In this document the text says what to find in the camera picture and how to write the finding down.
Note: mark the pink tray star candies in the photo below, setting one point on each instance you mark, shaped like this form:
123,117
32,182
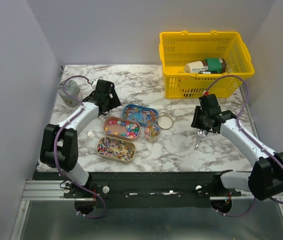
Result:
120,128

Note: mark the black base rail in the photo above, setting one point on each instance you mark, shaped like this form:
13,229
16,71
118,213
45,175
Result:
116,202

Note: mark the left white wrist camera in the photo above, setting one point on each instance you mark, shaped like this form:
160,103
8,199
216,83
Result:
94,82

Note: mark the clear glass jar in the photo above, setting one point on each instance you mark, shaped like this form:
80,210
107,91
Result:
151,133

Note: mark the yellow plastic basket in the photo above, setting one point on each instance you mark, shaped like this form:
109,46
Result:
176,49

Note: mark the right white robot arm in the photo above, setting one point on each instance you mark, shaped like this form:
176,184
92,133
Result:
266,178

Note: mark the grey drawstring pouch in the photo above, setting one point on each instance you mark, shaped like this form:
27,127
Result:
70,93

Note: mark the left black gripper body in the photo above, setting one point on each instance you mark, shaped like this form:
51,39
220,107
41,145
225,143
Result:
113,102

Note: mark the blue tray clear lollipops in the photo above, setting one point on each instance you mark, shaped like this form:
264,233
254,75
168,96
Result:
140,114

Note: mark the aluminium frame rail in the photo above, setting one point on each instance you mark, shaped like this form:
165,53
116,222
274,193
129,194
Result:
56,189

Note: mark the silver metal scoop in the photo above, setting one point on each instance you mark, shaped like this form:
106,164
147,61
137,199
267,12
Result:
201,134

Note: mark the green brown bottle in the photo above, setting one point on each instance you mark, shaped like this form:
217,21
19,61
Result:
206,66

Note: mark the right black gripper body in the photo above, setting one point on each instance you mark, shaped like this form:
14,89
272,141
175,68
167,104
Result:
199,119

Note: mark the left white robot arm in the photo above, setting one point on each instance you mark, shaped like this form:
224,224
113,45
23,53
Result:
59,148

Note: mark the beige tray rainbow lollipops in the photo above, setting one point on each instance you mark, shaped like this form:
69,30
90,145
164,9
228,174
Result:
116,149

